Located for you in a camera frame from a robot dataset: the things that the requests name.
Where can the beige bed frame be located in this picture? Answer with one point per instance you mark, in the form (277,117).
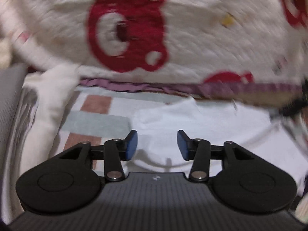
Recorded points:
(263,99)

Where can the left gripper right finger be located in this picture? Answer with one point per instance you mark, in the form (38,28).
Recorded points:
(237,177)

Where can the white quilt red bears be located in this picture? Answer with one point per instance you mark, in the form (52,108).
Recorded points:
(197,47)

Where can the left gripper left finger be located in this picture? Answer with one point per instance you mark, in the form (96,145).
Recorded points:
(74,178)

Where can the white t-shirt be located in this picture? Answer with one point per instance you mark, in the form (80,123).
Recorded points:
(247,126)

